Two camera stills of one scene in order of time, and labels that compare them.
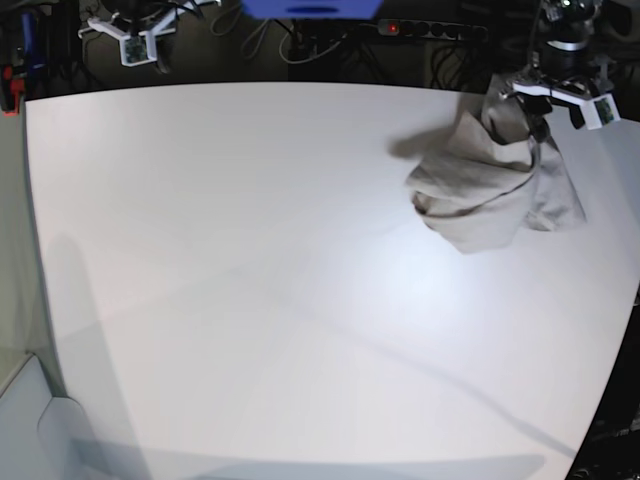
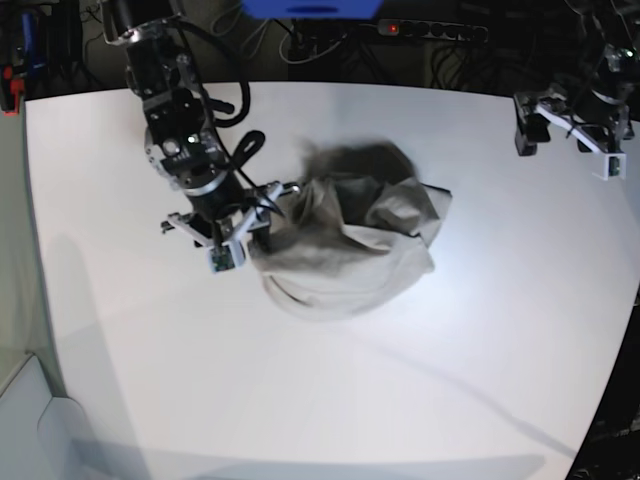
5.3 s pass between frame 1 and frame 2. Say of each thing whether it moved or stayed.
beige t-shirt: moved
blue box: stayed
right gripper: moved
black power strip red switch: stayed
